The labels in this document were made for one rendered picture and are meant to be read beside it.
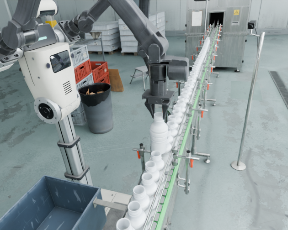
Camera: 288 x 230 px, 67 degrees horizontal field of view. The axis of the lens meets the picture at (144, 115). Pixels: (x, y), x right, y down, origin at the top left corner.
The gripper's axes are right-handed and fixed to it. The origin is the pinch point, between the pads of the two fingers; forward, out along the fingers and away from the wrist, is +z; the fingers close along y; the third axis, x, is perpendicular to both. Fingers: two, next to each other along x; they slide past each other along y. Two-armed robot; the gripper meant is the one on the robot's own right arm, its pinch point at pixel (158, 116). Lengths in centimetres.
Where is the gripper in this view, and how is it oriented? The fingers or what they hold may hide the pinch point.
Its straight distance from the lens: 79.2
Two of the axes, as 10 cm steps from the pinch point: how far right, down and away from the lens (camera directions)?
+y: 9.5, 1.1, -3.1
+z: 0.5, 8.8, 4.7
